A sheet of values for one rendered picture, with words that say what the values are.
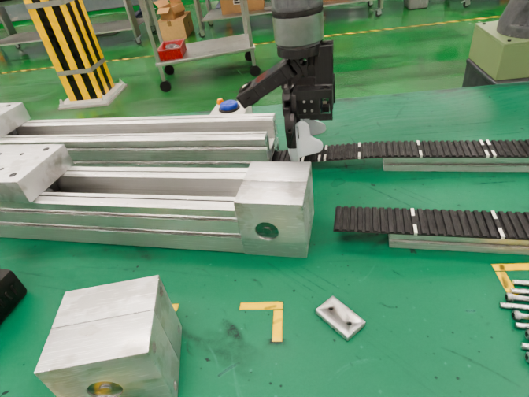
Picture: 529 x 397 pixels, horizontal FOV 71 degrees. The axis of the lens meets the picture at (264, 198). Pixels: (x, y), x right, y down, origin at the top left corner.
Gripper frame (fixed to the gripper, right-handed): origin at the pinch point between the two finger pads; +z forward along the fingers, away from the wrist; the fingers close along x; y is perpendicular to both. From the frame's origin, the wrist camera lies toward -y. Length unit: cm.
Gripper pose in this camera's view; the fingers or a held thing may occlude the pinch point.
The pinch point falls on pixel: (296, 154)
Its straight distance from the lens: 70.1
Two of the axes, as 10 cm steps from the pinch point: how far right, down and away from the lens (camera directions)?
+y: 9.7, 0.2, -2.4
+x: 2.0, -6.1, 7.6
